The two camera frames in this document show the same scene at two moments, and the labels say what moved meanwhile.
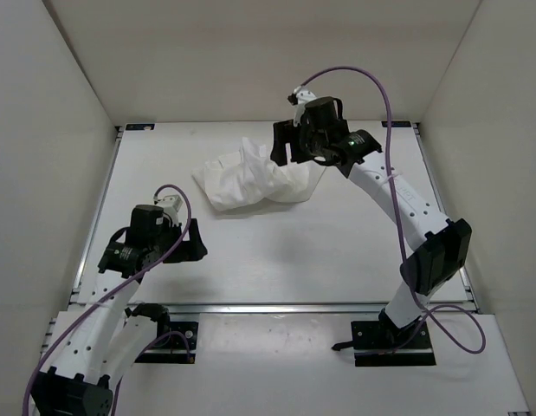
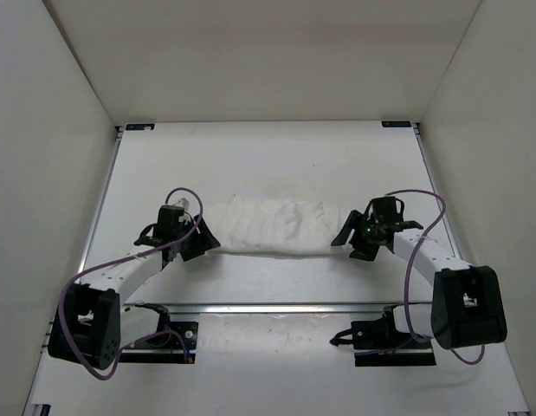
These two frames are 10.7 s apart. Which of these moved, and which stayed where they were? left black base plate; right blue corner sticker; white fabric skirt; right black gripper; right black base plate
Moved: right black gripper; white fabric skirt
Stayed: right black base plate; left black base plate; right blue corner sticker
